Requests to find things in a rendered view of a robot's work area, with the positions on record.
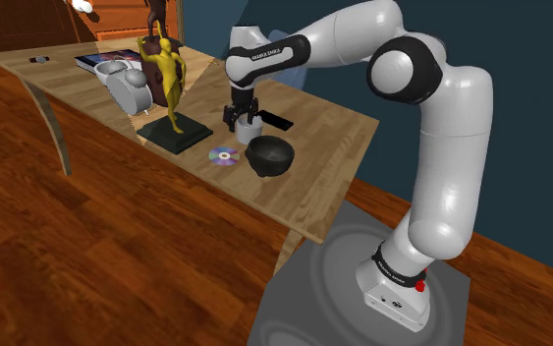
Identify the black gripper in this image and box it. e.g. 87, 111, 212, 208
222, 86, 261, 134

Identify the white cup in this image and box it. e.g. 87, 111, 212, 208
235, 116, 264, 145

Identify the black phone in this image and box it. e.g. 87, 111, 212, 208
256, 109, 296, 133

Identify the shiny compact disc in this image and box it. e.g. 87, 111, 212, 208
208, 145, 242, 167

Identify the black bowl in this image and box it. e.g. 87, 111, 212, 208
244, 135, 297, 179

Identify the light wooden table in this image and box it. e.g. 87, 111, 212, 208
0, 35, 381, 277

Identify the yellow figure on black base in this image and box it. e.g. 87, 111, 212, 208
135, 21, 214, 156

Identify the dark brown statue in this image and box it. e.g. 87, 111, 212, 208
139, 0, 185, 108

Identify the grey alarm clock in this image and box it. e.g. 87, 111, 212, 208
94, 55, 155, 117

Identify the orange wooden chest of drawers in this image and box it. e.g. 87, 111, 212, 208
78, 0, 185, 45

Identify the dark blue book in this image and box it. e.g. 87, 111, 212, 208
74, 48, 144, 76

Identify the grey robot stand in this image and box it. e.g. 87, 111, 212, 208
247, 199, 472, 346

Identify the dark brown wooden door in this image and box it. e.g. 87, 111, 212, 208
0, 0, 98, 54

